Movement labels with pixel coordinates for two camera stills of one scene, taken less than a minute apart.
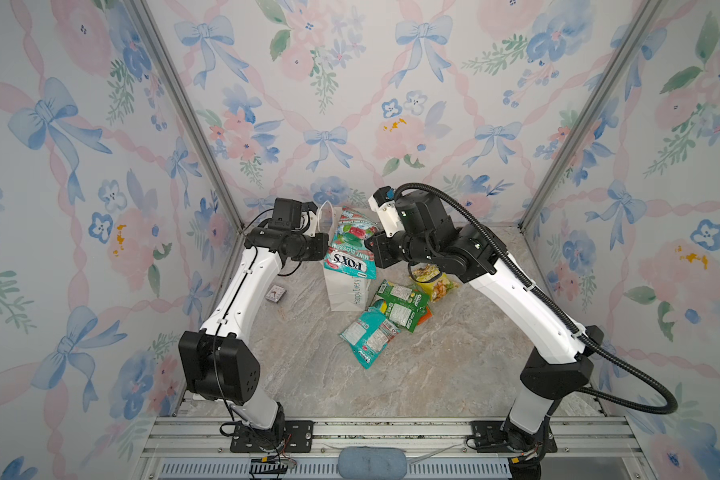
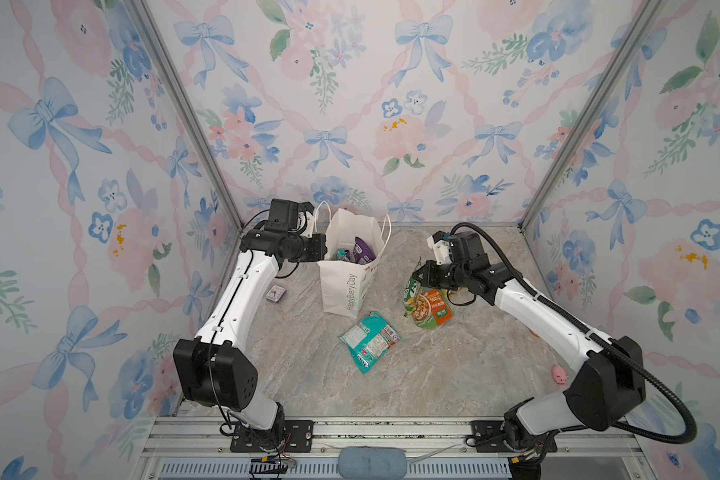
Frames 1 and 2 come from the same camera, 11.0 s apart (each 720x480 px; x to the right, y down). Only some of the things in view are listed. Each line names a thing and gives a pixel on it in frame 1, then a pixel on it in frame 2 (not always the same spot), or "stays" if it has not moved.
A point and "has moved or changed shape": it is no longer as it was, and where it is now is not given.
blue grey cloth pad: (372, 463) stays
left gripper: (322, 247) stays
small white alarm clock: (276, 293) stays
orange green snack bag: (426, 316) has moved or changed shape
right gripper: (380, 245) → (428, 269)
